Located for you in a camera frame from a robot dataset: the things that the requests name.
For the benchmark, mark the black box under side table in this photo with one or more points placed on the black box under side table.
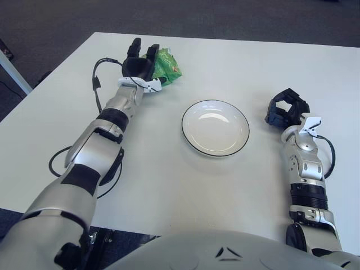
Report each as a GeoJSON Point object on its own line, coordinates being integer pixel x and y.
{"type": "Point", "coordinates": [5, 47]}

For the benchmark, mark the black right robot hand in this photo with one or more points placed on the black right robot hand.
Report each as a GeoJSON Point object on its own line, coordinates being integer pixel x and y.
{"type": "Point", "coordinates": [301, 108]}

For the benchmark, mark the white plate with black rim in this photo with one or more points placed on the white plate with black rim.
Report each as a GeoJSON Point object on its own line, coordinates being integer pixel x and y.
{"type": "Point", "coordinates": [215, 130]}

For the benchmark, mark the white side table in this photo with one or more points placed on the white side table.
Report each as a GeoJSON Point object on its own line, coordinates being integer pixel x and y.
{"type": "Point", "coordinates": [15, 77]}

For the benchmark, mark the black chair caster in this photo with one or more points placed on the black chair caster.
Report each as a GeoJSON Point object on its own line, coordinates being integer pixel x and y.
{"type": "Point", "coordinates": [43, 78]}

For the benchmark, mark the grey robot torso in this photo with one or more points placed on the grey robot torso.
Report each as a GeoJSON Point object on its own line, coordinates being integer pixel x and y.
{"type": "Point", "coordinates": [197, 253]}

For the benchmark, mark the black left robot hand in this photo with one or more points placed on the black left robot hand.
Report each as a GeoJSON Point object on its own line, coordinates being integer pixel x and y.
{"type": "Point", "coordinates": [136, 67]}

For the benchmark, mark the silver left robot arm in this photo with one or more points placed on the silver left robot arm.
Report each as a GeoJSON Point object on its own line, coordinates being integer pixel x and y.
{"type": "Point", "coordinates": [90, 146]}

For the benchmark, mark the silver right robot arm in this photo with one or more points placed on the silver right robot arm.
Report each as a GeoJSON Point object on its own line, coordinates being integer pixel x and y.
{"type": "Point", "coordinates": [306, 166]}

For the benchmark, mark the green snack bag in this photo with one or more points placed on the green snack bag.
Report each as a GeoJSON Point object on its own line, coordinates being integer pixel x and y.
{"type": "Point", "coordinates": [168, 66]}

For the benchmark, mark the black frame with metal clip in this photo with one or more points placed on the black frame with metal clip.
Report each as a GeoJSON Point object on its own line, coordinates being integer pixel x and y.
{"type": "Point", "coordinates": [112, 236]}

